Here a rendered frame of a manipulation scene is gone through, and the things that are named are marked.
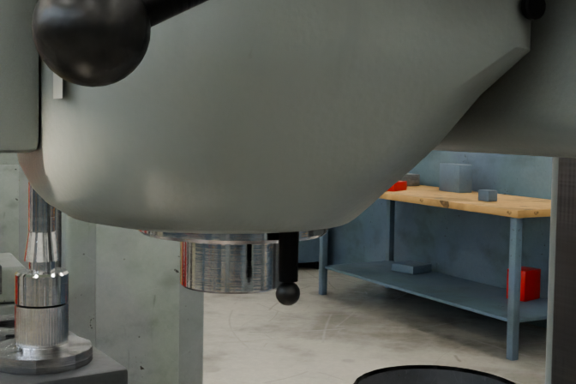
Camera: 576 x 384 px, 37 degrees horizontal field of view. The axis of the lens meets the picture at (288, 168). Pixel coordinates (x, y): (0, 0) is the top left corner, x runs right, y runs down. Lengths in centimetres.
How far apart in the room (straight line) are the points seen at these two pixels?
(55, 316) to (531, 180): 544
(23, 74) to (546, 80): 21
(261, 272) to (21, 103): 12
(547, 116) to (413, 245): 673
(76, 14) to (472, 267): 638
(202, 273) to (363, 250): 732
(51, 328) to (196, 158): 51
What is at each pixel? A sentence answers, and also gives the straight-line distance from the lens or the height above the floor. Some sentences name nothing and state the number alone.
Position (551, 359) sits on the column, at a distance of 76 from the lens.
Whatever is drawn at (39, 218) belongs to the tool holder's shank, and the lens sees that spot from 79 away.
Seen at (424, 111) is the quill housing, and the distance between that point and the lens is 33.
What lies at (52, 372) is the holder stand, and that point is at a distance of 78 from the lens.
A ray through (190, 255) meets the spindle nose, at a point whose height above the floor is 130.
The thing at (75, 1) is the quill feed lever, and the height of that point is 138.
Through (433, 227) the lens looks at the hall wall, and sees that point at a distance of 688.
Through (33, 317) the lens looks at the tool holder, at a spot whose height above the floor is 118.
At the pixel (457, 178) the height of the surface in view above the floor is 98.
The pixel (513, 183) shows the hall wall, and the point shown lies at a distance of 621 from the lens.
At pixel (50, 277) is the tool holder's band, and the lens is 78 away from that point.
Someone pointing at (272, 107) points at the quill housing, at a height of 136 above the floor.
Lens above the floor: 135
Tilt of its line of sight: 3 degrees down
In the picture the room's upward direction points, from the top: 1 degrees clockwise
